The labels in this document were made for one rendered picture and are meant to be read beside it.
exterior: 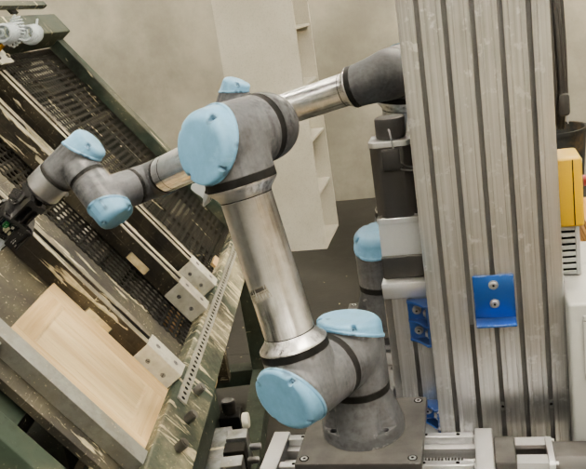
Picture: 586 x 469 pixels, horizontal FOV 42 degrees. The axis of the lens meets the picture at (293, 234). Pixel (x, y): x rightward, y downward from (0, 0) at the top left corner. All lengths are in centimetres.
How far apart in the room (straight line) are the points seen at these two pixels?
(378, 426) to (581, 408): 39
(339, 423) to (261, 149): 52
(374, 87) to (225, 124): 62
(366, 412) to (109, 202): 61
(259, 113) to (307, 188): 453
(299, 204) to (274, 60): 108
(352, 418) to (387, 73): 75
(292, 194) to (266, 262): 457
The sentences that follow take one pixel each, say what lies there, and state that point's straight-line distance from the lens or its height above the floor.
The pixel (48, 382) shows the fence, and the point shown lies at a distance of 172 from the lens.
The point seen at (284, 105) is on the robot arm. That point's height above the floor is 165.
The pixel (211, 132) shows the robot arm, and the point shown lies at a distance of 114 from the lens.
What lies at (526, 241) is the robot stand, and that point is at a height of 134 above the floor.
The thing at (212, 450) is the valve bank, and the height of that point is 74.
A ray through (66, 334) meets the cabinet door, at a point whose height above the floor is 114.
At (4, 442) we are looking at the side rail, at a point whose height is 114.
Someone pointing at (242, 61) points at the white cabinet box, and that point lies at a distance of 566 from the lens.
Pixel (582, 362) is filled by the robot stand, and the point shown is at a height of 112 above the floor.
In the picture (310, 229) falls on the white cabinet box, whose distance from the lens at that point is 580.
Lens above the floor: 180
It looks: 17 degrees down
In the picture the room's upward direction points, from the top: 9 degrees counter-clockwise
